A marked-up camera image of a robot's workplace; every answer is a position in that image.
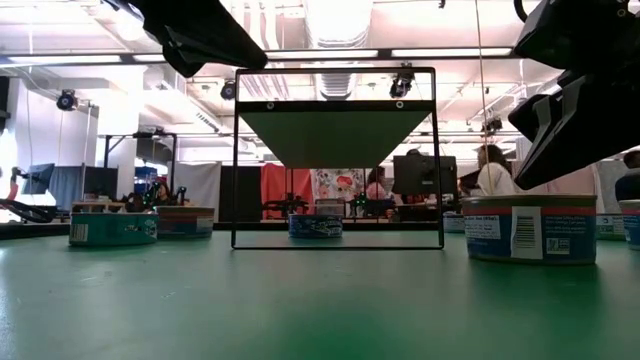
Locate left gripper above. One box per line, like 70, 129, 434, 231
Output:
102, 0, 269, 79

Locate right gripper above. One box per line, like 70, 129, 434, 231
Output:
507, 0, 640, 192

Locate blue red-stripe can gold lid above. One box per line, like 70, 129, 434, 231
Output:
618, 198, 640, 252
462, 193, 599, 266
156, 205, 216, 240

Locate teal can silver lid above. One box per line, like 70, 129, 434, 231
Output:
68, 212, 160, 247

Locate pink curtain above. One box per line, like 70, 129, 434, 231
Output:
519, 159, 600, 197

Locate person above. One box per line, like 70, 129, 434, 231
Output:
613, 149, 640, 204
469, 143, 519, 197
366, 165, 390, 201

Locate white green-label can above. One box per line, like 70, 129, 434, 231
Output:
595, 213, 625, 241

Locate ceiling light strip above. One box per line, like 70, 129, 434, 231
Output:
0, 47, 516, 65

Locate white curtain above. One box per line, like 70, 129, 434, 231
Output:
172, 161, 222, 224

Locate black curtain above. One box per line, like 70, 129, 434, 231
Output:
218, 164, 263, 224

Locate black monitor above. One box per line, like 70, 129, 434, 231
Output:
392, 154, 459, 197

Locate background robot green lights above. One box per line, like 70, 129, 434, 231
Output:
122, 179, 190, 214
349, 192, 399, 220

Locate red curtain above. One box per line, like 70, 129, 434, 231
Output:
259, 162, 314, 221

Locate black panel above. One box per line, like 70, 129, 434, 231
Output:
82, 166, 120, 201

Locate black background robot arms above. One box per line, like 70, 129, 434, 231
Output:
262, 192, 311, 217

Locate wooden background table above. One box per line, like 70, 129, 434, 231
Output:
69, 200, 129, 215

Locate blue-grey curtain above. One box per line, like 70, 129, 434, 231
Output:
48, 165, 85, 211

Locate floral cloth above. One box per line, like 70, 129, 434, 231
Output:
310, 168, 367, 202

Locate small background monitor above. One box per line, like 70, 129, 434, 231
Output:
20, 162, 56, 196

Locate white storage box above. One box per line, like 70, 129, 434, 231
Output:
313, 198, 347, 218

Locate blue fish-print can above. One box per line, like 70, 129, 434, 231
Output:
288, 213, 345, 240

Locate red black background robot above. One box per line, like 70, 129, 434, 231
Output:
0, 166, 57, 225

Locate green table mat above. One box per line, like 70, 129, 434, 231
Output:
0, 228, 640, 360

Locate black metal stand frame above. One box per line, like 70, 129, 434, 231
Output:
102, 131, 178, 201

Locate silver ceiling air duct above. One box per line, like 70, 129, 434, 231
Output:
302, 0, 375, 101

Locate wooden shelf black metal frame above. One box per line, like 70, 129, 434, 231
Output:
230, 66, 445, 251

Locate black metal table frame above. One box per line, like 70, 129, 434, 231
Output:
0, 221, 640, 240

